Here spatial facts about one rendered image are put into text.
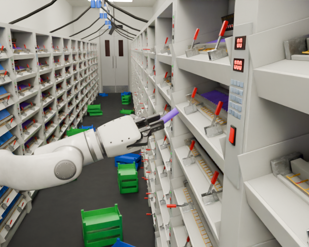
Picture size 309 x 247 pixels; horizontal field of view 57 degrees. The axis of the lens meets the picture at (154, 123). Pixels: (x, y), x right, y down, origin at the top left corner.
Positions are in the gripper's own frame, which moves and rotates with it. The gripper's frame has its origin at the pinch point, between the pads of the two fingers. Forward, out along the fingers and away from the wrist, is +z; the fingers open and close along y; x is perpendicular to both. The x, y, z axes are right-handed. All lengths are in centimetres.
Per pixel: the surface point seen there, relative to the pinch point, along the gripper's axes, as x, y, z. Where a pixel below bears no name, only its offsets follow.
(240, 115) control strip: 19.6, 25.0, 8.1
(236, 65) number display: 25.1, 18.9, 10.9
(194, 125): -6.6, -0.2, 12.0
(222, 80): 16.3, 11.1, 13.3
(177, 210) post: -65, -8, 6
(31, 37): -74, -257, -49
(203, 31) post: 1, -38, 35
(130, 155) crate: -245, -204, 13
